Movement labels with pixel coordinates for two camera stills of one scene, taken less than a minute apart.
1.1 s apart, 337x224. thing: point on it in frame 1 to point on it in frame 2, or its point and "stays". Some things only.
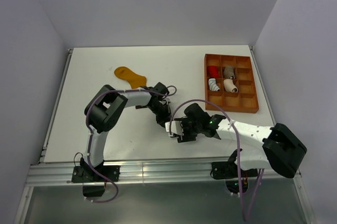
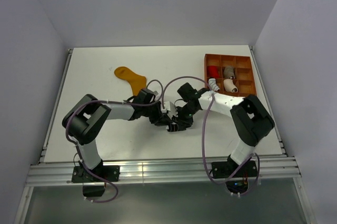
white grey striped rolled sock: x=213 y=86 stays
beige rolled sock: x=229 y=86 stays
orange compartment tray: x=229 y=80 stays
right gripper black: x=186 y=137 to x=183 y=123
